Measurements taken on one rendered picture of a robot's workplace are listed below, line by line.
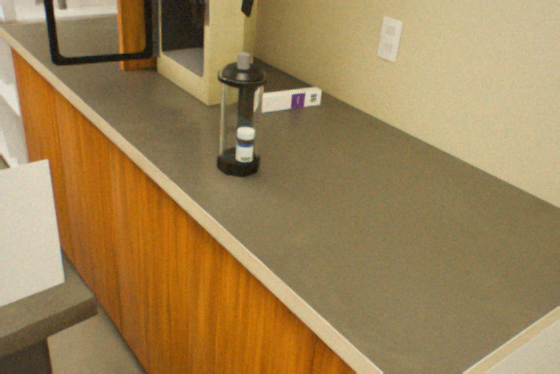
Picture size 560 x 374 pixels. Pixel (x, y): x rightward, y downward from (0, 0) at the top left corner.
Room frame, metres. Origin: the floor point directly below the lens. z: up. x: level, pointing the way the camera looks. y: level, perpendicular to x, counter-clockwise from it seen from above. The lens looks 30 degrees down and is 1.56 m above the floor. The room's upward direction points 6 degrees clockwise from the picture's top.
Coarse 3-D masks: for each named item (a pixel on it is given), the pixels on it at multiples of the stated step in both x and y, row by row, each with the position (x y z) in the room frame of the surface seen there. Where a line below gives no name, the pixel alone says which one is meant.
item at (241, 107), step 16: (224, 96) 1.13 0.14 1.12; (240, 96) 1.11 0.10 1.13; (256, 96) 1.13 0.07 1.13; (224, 112) 1.13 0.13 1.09; (240, 112) 1.11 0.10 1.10; (256, 112) 1.13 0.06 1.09; (224, 128) 1.12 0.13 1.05; (240, 128) 1.11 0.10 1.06; (256, 128) 1.13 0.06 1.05; (224, 144) 1.12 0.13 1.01; (240, 144) 1.11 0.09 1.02; (256, 144) 1.13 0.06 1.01; (224, 160) 1.12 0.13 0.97; (240, 160) 1.11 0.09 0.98; (256, 160) 1.14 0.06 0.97
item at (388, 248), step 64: (256, 64) 1.94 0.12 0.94; (128, 128) 1.31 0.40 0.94; (192, 128) 1.35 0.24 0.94; (320, 128) 1.43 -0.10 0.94; (384, 128) 1.47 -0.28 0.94; (192, 192) 1.02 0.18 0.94; (256, 192) 1.05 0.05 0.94; (320, 192) 1.08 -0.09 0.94; (384, 192) 1.10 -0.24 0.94; (448, 192) 1.13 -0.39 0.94; (512, 192) 1.16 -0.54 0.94; (256, 256) 0.82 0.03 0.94; (320, 256) 0.84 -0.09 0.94; (384, 256) 0.86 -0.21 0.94; (448, 256) 0.88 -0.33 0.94; (512, 256) 0.90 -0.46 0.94; (320, 320) 0.68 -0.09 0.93; (384, 320) 0.68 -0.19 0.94; (448, 320) 0.70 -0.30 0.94; (512, 320) 0.72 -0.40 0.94
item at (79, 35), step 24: (72, 0) 1.61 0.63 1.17; (96, 0) 1.64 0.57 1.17; (120, 0) 1.68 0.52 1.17; (72, 24) 1.60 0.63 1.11; (96, 24) 1.64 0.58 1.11; (120, 24) 1.68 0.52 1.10; (144, 24) 1.72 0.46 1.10; (72, 48) 1.60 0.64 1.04; (96, 48) 1.64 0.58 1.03; (120, 48) 1.68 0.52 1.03
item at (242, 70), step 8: (240, 56) 1.14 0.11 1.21; (248, 56) 1.15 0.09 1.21; (232, 64) 1.17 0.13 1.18; (240, 64) 1.14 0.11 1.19; (248, 64) 1.15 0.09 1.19; (224, 72) 1.14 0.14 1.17; (232, 72) 1.12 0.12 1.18; (240, 72) 1.12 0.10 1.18; (248, 72) 1.13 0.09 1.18; (256, 72) 1.13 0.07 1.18; (240, 80) 1.11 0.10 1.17; (248, 80) 1.11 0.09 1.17; (256, 80) 1.12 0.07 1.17
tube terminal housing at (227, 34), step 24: (216, 0) 1.52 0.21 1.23; (240, 0) 1.57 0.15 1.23; (216, 24) 1.52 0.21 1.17; (240, 24) 1.57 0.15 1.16; (216, 48) 1.52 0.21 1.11; (240, 48) 1.58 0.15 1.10; (168, 72) 1.69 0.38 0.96; (192, 72) 1.58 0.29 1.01; (216, 72) 1.52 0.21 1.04; (216, 96) 1.53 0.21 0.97
